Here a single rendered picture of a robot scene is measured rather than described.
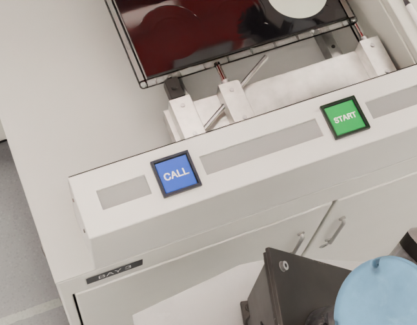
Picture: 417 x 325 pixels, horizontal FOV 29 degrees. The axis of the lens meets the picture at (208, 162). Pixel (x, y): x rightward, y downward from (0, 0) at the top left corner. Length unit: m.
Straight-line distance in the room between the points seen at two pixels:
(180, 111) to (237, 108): 0.09
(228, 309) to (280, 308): 0.27
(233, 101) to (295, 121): 0.11
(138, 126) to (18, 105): 0.19
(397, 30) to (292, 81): 0.18
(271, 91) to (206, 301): 0.34
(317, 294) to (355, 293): 0.25
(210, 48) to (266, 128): 0.19
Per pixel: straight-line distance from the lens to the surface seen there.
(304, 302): 0.99
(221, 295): 1.21
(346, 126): 1.18
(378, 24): 1.35
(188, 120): 1.21
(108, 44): 1.37
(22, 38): 1.39
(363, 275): 0.77
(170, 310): 1.20
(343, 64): 1.33
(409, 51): 1.29
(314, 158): 1.15
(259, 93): 1.27
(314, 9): 1.35
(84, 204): 1.10
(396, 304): 0.76
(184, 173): 1.11
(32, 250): 2.10
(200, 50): 1.28
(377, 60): 1.31
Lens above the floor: 1.98
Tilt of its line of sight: 66 degrees down
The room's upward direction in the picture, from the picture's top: 11 degrees clockwise
